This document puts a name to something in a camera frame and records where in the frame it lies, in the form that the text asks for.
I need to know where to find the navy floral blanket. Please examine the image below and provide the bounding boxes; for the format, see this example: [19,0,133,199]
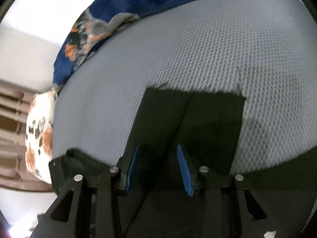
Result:
[53,0,195,87]

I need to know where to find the grey mesh mattress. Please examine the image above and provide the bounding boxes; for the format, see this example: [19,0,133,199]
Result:
[52,0,316,174]

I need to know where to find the white floral pillow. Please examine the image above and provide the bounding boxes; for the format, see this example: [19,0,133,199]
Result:
[25,89,58,184]

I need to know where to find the black pants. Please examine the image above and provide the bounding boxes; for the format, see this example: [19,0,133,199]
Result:
[48,86,247,238]

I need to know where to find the beige curtain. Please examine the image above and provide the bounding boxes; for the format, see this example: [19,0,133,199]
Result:
[1,80,52,192]

